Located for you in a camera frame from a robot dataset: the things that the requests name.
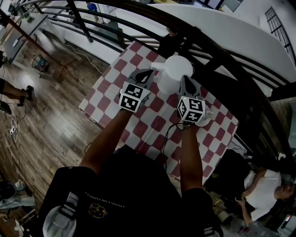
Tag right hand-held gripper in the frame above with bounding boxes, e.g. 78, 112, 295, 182
177, 75, 206, 124

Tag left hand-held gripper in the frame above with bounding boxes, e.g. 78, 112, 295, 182
118, 69, 155, 113

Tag white plastic pitcher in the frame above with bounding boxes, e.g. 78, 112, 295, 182
150, 55, 194, 95

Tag person's right forearm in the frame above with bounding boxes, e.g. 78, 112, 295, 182
179, 124, 204, 193

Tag person's left forearm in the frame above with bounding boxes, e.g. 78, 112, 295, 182
79, 109, 134, 175

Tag black bag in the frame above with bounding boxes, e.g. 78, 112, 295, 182
204, 149, 252, 193

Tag small white plate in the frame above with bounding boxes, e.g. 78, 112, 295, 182
195, 110, 215, 127

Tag red and white checkered tablecloth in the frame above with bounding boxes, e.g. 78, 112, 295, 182
78, 41, 240, 184

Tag black metal railing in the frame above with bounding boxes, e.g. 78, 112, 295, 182
18, 0, 296, 160

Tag black stair railing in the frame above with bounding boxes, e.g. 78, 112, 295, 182
264, 6, 296, 62

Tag person's black shirt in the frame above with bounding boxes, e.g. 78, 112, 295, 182
38, 145, 224, 237

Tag cardboard roll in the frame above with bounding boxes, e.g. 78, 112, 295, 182
217, 209, 234, 225

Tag white and black appliance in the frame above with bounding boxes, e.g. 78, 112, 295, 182
0, 180, 36, 210

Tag black cable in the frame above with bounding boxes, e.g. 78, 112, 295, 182
159, 123, 189, 172
83, 141, 93, 156

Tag thin white cable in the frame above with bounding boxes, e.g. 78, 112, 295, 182
62, 44, 105, 75

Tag wire basket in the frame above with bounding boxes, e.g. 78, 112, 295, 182
31, 54, 50, 74

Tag tangled white cables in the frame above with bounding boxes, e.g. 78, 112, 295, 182
0, 113, 21, 149

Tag white harness strap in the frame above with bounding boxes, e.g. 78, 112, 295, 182
43, 191, 80, 237

